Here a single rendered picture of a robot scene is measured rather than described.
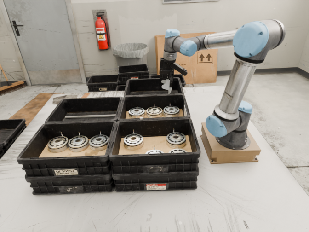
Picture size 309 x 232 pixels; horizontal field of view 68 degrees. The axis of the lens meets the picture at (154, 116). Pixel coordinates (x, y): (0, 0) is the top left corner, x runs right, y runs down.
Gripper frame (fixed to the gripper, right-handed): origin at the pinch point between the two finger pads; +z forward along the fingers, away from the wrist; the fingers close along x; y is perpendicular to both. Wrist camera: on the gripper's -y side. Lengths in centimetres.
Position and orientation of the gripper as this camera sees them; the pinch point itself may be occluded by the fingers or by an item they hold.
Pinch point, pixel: (169, 89)
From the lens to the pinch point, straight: 140.9
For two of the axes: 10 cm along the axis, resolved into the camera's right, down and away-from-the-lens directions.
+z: -0.6, 8.1, 5.8
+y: -10.0, -0.5, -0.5
